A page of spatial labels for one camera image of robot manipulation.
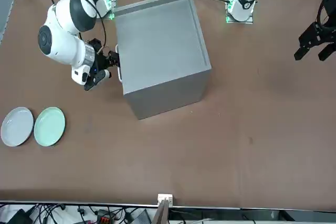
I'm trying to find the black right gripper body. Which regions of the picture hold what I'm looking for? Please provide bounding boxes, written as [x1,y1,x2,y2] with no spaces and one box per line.
[88,39,111,74]

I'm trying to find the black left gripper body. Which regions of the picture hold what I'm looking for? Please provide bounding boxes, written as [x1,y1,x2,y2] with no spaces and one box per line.
[322,0,336,29]

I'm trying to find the gray drawer with white handle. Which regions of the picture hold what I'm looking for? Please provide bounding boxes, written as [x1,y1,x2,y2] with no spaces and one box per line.
[115,44,124,83]

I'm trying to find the mint green plate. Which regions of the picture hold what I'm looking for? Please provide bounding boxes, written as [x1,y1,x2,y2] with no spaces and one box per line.
[33,106,66,147]

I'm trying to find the light gray plate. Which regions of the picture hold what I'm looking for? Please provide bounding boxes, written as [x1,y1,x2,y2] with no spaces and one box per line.
[1,106,35,147]

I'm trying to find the black white wrist attachment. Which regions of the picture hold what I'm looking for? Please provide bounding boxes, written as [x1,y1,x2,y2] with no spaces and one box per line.
[83,69,113,91]

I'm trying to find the gray steel cabinet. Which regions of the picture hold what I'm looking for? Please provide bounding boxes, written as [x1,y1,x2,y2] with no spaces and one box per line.
[112,0,212,120]

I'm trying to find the red black connector block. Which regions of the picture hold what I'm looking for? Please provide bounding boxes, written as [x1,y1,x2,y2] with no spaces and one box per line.
[96,209,117,223]

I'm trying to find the gray power adapter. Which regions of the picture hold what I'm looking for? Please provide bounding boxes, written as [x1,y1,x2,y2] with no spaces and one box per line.
[134,209,152,224]

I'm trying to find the black box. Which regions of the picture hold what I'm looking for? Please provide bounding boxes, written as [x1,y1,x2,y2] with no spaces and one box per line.
[6,209,30,224]

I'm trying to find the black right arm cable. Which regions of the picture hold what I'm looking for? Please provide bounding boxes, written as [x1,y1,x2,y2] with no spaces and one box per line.
[38,0,107,51]

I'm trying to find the aluminium profile post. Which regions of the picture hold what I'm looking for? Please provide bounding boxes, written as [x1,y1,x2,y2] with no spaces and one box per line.
[156,194,174,224]

